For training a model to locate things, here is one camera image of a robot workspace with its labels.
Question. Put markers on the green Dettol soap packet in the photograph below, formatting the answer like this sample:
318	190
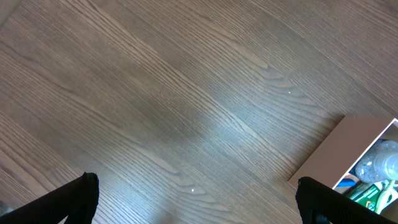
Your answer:
366	194

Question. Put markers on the green white toothbrush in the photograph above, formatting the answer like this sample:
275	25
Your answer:
386	197

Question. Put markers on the blue disposable razor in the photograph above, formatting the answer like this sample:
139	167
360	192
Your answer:
346	183

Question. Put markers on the open white cardboard box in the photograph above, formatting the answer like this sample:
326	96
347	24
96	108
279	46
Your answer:
336	157

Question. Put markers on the clear spray bottle dark liquid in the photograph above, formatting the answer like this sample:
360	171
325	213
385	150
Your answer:
379	163

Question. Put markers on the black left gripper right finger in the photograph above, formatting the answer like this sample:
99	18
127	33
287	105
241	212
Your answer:
318	203

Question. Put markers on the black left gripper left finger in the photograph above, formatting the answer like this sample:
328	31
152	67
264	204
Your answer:
74	202

